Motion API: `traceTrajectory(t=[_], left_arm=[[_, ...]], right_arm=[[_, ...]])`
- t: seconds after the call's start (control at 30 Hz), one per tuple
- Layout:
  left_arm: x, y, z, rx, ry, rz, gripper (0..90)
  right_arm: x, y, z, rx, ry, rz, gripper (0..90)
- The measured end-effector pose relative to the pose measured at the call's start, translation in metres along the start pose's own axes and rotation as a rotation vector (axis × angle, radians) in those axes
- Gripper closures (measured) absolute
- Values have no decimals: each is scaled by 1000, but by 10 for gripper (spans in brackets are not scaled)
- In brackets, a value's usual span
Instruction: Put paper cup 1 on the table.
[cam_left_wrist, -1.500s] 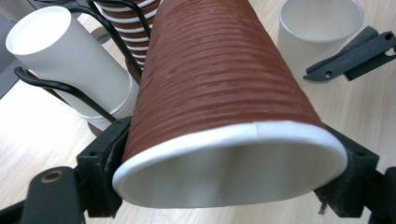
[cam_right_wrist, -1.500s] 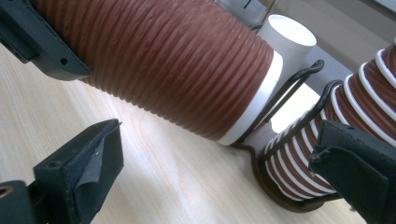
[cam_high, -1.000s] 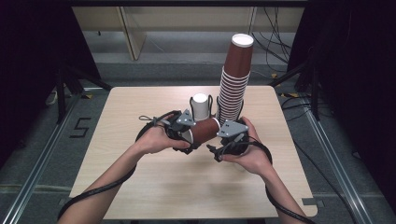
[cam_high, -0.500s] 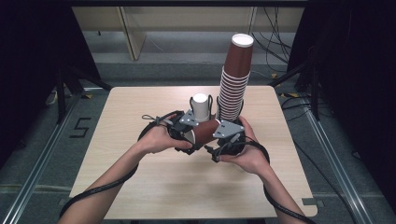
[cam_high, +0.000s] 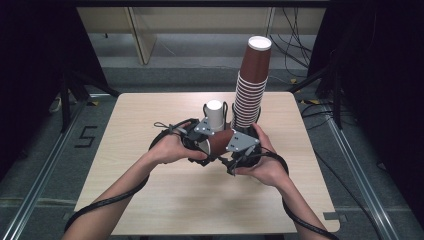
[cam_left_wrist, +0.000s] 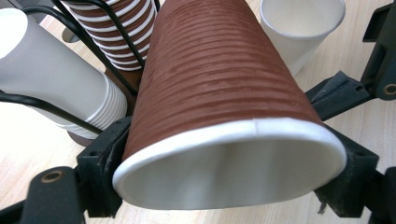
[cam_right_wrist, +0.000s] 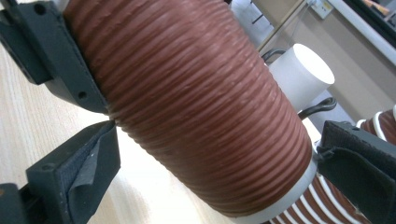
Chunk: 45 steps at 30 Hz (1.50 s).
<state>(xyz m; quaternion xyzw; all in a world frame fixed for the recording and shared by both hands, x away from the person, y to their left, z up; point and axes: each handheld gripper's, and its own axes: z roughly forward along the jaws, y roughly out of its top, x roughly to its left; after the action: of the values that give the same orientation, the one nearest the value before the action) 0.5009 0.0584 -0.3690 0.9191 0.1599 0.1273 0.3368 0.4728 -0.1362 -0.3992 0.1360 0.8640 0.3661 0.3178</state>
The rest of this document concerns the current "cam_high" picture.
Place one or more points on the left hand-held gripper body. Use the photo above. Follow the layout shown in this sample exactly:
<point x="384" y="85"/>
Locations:
<point x="205" y="126"/>

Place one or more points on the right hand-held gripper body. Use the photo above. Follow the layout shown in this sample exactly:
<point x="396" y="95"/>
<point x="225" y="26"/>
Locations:
<point x="241" y="141"/>

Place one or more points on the single brown paper cup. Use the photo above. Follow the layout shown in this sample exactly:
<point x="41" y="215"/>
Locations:
<point x="220" y="141"/>

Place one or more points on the black double cup holder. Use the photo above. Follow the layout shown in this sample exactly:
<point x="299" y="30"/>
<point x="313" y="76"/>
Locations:
<point x="227" y="110"/>

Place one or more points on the stack of brown paper cups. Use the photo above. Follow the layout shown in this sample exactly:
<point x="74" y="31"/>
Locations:
<point x="254" y="63"/>

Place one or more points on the person's left hand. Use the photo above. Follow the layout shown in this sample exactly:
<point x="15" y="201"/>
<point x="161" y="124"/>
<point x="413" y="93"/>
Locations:
<point x="166" y="150"/>

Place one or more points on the person's right hand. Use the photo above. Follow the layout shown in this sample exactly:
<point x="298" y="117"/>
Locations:
<point x="270" y="170"/>

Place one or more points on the stack of white lids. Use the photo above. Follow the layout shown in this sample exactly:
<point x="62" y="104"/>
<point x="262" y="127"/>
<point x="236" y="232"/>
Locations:
<point x="214" y="113"/>

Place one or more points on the yellow tape piece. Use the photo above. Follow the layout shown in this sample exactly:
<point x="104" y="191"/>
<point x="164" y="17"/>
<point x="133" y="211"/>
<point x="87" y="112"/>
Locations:
<point x="293" y="81"/>
<point x="95" y="103"/>
<point x="314" y="101"/>

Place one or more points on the black metal stand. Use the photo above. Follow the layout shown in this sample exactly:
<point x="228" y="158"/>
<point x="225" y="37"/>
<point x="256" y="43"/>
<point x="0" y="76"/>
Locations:
<point x="336" y="110"/>
<point x="65" y="106"/>

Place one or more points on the beige wooden board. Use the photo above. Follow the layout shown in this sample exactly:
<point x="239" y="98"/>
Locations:
<point x="143" y="40"/>

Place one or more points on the dark curtain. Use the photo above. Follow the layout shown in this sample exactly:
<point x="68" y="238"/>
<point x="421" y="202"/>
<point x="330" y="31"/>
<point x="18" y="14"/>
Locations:
<point x="383" y="83"/>
<point x="30" y="66"/>

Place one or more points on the metal floor rail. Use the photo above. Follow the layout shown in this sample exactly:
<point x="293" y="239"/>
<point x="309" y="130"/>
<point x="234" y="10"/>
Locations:
<point x="43" y="181"/>
<point x="361" y="186"/>

